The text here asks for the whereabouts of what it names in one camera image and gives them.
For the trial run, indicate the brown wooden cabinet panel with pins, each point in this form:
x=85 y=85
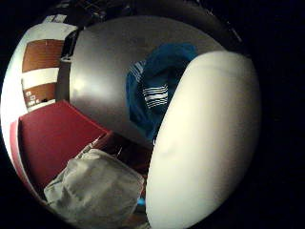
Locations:
x=39 y=93
x=43 y=54

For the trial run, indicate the blue towel with white stripes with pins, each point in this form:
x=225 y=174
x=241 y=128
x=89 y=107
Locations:
x=165 y=68

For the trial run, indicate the the person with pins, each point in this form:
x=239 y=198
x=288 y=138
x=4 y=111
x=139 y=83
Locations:
x=95 y=191

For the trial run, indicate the white cabinet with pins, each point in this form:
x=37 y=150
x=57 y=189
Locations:
x=39 y=78

